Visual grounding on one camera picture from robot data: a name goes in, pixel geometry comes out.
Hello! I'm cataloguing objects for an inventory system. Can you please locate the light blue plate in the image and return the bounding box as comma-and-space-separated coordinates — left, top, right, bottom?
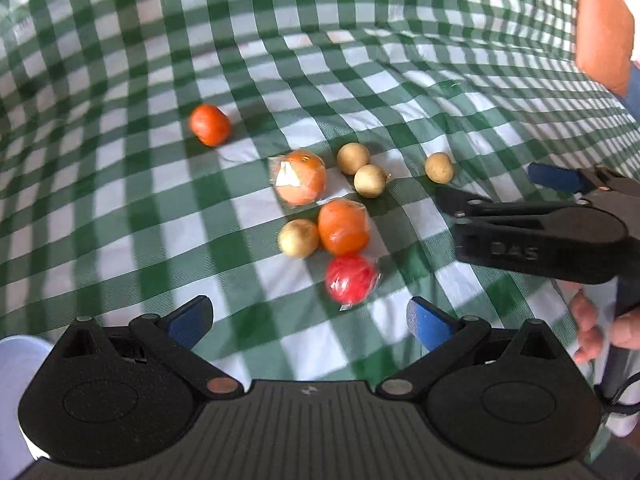
0, 335, 55, 461

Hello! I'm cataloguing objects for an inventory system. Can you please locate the tan longan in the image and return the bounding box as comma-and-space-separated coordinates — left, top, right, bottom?
354, 164, 390, 198
425, 152, 455, 184
278, 218, 320, 260
336, 142, 371, 176

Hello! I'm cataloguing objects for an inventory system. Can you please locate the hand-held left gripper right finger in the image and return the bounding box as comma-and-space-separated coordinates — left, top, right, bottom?
376, 296, 557, 400

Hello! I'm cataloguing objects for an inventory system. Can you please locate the light blue cloth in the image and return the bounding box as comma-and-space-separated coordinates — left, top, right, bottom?
620, 62, 640, 123

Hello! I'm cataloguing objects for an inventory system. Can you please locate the person's right hand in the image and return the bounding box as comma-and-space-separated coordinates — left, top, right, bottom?
570, 287, 640, 366

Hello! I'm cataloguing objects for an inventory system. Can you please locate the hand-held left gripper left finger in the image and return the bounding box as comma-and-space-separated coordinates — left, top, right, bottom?
50, 296, 245, 400

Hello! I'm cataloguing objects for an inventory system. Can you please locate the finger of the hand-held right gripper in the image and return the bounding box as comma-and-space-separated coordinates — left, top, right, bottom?
527, 162, 640, 204
435, 186, 592, 221

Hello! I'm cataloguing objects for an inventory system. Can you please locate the orange cushion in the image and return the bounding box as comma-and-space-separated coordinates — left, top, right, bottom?
575, 0, 636, 97

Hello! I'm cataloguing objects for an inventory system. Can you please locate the plastic-wrapped orange tangerine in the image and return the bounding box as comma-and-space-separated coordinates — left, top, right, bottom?
270, 149, 328, 207
317, 199, 372, 256

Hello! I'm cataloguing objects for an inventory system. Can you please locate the bare orange tangerine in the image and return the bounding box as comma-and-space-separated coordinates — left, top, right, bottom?
189, 104, 232, 147

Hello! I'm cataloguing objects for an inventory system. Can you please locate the red plastic-wrapped fruit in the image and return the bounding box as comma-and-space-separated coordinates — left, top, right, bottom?
324, 254, 381, 307

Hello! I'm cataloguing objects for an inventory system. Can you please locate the green checked cloth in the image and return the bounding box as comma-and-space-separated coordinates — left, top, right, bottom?
0, 0, 640, 386

